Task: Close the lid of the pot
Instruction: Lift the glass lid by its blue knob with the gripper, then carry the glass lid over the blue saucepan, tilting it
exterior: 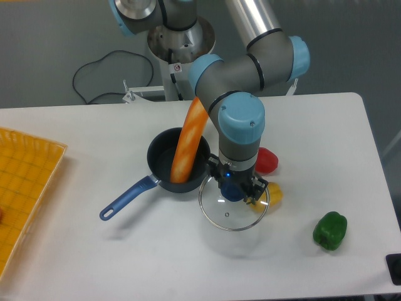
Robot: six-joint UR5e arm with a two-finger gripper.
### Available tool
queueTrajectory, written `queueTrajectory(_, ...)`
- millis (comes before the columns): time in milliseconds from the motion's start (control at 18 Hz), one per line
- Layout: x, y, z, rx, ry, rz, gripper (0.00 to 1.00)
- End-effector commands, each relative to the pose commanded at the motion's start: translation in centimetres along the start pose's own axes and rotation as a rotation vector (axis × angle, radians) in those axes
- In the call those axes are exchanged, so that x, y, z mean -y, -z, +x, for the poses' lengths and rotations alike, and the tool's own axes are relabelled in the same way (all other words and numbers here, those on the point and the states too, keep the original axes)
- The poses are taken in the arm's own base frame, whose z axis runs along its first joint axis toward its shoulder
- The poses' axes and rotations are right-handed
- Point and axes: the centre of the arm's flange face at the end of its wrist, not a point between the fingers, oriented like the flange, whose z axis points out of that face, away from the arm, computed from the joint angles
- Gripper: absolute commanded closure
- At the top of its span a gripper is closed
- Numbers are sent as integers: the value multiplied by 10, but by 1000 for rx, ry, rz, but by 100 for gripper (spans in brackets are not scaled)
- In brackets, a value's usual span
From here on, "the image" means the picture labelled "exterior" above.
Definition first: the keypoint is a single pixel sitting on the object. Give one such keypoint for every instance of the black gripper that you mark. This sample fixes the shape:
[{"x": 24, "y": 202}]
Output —
[{"x": 240, "y": 174}]

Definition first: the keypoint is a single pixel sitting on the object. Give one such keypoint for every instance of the glass pot lid blue knob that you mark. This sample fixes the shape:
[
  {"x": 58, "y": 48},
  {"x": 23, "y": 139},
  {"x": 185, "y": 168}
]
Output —
[{"x": 238, "y": 214}]

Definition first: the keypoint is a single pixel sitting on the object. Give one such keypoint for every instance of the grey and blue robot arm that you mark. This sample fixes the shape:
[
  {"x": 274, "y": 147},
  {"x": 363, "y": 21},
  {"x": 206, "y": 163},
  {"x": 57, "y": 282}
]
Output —
[{"x": 238, "y": 117}]

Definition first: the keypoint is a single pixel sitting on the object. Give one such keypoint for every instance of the red bell pepper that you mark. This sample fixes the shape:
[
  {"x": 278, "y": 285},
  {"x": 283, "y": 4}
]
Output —
[{"x": 267, "y": 162}]

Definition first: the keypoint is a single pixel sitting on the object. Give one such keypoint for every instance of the yellow bell pepper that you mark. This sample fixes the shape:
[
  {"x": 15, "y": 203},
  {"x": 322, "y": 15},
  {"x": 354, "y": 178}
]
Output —
[{"x": 272, "y": 196}]

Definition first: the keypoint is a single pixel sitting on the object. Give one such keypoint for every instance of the orange baguette bread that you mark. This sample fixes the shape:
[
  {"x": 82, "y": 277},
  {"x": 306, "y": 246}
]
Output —
[{"x": 188, "y": 143}]

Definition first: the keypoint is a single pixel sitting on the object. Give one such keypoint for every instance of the green bell pepper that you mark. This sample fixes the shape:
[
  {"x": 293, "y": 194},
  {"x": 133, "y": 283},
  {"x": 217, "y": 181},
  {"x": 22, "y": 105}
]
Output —
[{"x": 330, "y": 231}]

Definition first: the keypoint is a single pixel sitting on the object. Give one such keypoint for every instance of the black device at table corner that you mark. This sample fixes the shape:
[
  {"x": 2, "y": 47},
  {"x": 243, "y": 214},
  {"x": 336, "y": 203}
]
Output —
[{"x": 393, "y": 263}]

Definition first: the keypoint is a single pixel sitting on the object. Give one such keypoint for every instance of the yellow woven basket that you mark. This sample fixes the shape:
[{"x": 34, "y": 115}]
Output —
[{"x": 28, "y": 165}]

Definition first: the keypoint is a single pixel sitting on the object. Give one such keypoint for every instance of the dark saucepan with blue handle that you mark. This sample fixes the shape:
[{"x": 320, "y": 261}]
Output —
[{"x": 160, "y": 155}]

